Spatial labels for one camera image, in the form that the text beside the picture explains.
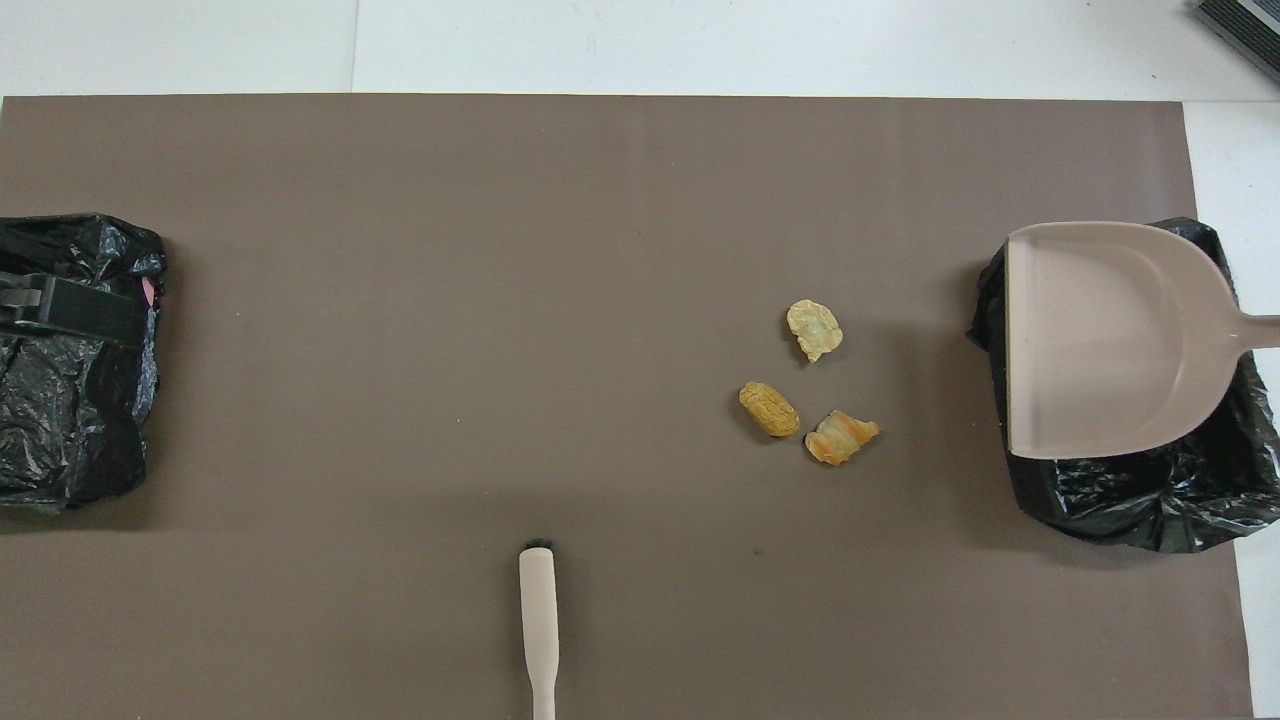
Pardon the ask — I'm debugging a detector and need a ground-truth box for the bin wrapped in black bag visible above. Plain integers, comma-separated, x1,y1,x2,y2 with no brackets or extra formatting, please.
0,213,168,511

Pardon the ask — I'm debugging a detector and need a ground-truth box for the open bin with black bag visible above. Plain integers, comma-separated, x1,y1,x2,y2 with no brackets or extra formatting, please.
965,217,1280,554

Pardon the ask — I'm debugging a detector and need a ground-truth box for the pale yellow bread chunk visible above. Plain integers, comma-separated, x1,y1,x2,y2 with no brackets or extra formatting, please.
786,299,844,364

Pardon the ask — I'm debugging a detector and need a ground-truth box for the dark striped object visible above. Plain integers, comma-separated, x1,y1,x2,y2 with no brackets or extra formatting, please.
1188,0,1280,86

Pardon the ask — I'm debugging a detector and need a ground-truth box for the brown paper table mat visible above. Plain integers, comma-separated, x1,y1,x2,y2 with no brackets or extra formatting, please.
0,94,1257,720

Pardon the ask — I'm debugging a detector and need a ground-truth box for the orange striped croissant piece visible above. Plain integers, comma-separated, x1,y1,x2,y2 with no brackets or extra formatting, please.
804,409,882,468

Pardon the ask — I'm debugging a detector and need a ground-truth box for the beige plastic dustpan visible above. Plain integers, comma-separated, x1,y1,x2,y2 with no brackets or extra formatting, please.
1004,221,1280,462

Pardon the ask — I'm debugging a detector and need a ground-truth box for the brown oval bread piece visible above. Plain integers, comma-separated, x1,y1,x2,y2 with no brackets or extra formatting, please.
739,381,802,439

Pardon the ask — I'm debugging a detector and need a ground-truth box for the beige hand brush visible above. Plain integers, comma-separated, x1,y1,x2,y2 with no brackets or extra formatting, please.
518,539,560,720

